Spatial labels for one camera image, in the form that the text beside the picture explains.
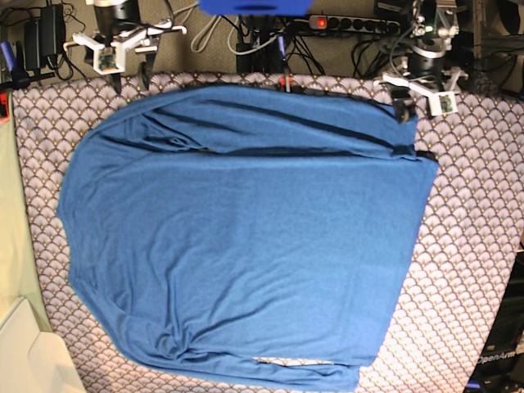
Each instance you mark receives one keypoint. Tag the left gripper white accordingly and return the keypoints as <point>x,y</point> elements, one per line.
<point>440,100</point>

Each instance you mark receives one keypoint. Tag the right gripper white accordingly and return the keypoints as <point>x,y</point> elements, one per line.
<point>107,56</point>

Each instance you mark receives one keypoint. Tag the blue long-sleeve T-shirt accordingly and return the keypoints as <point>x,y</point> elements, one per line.
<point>245,235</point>

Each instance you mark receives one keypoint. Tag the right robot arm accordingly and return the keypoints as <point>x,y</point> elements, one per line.
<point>120,30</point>

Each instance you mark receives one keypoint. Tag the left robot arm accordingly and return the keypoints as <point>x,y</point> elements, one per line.
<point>417,62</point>

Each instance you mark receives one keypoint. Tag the black power brick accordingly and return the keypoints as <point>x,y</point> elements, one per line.
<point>44,37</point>

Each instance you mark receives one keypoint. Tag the blue box at top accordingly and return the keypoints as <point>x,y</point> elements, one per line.
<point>255,7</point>

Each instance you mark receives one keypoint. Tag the red black table clamp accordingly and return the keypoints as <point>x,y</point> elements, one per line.
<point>286,83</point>

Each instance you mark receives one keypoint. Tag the fan-patterned tablecloth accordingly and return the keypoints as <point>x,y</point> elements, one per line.
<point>466,248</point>

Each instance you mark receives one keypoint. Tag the black OpenArm box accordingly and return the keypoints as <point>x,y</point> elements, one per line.
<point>500,365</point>

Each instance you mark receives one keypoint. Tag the white bin at corner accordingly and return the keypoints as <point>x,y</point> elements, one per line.
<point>33,360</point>

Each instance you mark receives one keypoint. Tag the black power strip red switch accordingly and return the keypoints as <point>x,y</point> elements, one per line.
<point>346,24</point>

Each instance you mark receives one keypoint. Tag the blue handled clamp left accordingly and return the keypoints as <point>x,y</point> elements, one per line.
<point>17,74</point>

